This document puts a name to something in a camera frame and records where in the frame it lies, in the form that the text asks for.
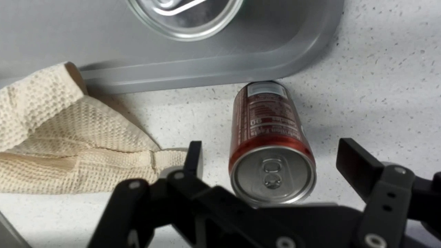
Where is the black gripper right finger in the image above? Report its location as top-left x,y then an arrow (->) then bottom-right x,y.
335,137 -> 418,248

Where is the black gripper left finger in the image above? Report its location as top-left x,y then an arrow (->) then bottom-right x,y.
87,139 -> 204,248

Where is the red soda can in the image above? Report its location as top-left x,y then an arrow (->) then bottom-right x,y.
228,80 -> 317,207

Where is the beige waffle cloth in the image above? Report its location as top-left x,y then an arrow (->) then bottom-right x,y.
0,61 -> 191,196

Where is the stainless steel double sink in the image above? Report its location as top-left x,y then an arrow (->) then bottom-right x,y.
0,210 -> 33,248

